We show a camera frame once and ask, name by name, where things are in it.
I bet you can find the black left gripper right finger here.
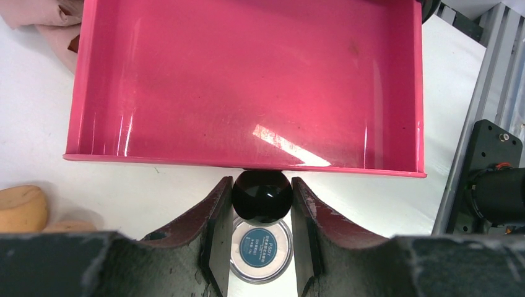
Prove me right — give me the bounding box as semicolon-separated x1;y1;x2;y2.
291;177;524;296

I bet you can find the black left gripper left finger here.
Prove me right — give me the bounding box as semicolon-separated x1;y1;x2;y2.
1;176;233;296

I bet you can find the pink top drawer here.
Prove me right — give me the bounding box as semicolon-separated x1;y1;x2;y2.
63;1;425;178

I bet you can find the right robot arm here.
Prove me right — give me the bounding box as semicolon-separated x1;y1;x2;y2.
445;119;524;234

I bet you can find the round clear powder jar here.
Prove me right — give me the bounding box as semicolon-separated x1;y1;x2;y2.
230;217;293;285

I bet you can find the orange teardrop sponge upper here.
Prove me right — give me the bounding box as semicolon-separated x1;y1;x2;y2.
1;185;49;233

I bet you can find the pink crumpled cloth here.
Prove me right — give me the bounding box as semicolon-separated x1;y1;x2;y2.
1;0;84;73

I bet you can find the aluminium frame rail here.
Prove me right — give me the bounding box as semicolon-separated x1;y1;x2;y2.
433;3;524;235

